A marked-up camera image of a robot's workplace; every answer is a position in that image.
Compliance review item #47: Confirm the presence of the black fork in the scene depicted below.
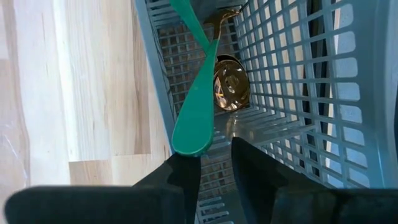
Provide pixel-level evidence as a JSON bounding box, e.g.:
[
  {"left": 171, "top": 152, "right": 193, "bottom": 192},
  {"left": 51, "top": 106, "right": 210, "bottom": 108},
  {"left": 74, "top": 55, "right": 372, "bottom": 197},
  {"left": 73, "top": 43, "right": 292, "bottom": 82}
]
[{"left": 306, "top": 0, "right": 332, "bottom": 131}]

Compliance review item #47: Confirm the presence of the gold spoon green handle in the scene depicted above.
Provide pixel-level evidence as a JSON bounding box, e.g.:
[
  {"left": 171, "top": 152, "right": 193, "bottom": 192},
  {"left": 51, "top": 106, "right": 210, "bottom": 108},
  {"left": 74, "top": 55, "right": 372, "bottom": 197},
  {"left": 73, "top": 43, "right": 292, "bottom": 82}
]
[
  {"left": 169, "top": 0, "right": 251, "bottom": 112},
  {"left": 171, "top": 8, "right": 242, "bottom": 157}
]

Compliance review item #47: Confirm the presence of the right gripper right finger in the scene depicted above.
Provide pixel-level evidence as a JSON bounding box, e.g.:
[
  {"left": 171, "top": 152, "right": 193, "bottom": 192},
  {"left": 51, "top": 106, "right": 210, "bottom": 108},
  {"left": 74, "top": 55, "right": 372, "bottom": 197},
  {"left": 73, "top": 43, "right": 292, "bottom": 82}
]
[{"left": 231, "top": 136, "right": 398, "bottom": 224}]

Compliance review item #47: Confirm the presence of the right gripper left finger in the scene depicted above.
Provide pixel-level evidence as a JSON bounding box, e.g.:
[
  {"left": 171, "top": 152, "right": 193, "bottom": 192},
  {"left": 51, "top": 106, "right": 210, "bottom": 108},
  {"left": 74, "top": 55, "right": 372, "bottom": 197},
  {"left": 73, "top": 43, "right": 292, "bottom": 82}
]
[{"left": 4, "top": 152, "right": 201, "bottom": 224}]

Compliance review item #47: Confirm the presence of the grey mesh cutlery basket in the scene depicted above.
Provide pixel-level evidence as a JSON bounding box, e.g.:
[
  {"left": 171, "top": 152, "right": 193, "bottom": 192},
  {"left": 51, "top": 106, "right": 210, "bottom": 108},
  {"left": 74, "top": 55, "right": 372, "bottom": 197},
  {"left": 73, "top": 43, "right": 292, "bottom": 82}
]
[{"left": 135, "top": 0, "right": 398, "bottom": 224}]

